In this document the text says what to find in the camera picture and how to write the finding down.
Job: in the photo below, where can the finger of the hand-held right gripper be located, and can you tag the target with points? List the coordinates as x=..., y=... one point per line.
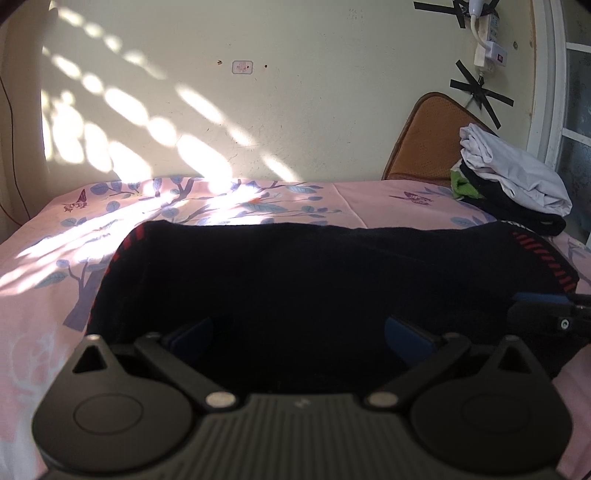
x=540, y=316

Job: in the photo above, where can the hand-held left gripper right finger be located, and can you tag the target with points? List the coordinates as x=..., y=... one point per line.
x=408, y=337

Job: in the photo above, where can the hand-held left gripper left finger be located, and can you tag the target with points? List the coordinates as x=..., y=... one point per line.
x=191, y=339

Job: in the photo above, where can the black patterned knit sweater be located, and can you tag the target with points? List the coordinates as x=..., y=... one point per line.
x=300, y=277

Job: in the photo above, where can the black folded garment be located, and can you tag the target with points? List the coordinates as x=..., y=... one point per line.
x=508, y=212

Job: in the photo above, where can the pink floral bedsheet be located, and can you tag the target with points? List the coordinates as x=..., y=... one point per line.
x=369, y=203

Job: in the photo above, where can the white folded garment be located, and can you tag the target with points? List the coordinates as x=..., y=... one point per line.
x=517, y=175

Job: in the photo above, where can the green cloth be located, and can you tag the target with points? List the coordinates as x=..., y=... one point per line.
x=461, y=187

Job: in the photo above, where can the orange perforated cushion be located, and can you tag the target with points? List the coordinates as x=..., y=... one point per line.
x=425, y=138

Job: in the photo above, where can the black tape cross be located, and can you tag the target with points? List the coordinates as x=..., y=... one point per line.
x=485, y=94
x=457, y=9

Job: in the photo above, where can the white charger adapter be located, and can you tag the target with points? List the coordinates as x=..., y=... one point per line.
x=495, y=53

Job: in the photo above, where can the white power strip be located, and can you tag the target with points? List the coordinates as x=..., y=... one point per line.
x=491, y=30

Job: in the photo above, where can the white plug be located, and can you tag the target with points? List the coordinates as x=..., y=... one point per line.
x=475, y=7

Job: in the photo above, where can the white window frame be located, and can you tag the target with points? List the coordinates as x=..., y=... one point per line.
x=549, y=92

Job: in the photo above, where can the small wall sticker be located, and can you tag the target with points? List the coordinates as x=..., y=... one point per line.
x=242, y=67

